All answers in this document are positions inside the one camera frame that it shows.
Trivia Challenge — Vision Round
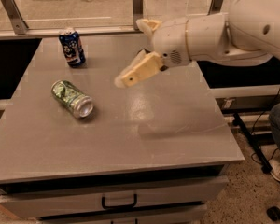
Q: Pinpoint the black stand leg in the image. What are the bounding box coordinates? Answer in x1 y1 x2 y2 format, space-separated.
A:
232 113 272 174

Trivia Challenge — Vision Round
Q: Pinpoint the left metal railing bracket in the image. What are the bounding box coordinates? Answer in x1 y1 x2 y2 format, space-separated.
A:
0 0 29 35

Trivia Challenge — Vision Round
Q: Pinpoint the middle metal railing bracket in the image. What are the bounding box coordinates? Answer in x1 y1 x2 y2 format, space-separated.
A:
133 0 143 30

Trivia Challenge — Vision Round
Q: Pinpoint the green soda can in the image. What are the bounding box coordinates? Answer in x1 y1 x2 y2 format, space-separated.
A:
51 80 94 119

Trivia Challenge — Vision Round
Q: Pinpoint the black caster wheel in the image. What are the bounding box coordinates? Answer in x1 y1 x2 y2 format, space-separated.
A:
267 206 280 221

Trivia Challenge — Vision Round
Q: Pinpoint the upper grey drawer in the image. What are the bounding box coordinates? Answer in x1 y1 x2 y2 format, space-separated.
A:
0 175 228 217

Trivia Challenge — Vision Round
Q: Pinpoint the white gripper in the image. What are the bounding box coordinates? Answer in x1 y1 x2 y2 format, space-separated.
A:
114 18 190 88

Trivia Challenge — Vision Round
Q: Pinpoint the grey drawer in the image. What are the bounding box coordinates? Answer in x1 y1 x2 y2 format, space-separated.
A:
0 175 228 217
39 204 207 224

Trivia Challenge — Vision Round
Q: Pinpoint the blue soda can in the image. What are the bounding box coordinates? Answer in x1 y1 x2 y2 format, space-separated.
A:
59 28 86 67

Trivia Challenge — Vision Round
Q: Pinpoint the lower grey drawer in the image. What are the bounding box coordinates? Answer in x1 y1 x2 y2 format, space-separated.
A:
39 204 207 224

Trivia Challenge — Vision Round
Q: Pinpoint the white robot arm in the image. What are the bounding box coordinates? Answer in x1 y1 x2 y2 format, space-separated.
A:
115 0 280 88

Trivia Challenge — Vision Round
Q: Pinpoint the black upper drawer handle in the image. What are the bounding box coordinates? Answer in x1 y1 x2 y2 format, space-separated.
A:
101 194 138 210

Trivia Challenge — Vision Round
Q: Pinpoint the white sneaker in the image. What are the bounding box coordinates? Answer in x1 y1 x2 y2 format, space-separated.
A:
269 160 280 182

